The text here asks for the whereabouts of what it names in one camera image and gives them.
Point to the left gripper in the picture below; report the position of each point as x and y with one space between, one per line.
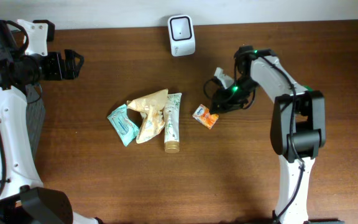
73 70

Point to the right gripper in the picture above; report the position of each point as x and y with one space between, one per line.
220 98

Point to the small orange carton box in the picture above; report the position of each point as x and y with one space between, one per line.
203 115

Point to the white cream tube gold cap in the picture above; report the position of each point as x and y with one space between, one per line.
171 114

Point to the beige paper bag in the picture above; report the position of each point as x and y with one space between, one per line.
151 106

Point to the teal wet wipes pack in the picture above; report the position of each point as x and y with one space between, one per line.
125 128

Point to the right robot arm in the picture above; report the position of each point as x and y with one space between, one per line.
298 126

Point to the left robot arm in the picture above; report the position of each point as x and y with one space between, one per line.
24 62

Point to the white barcode scanner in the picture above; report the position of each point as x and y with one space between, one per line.
181 34

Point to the grey plastic mesh basket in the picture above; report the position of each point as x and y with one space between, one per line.
22 116

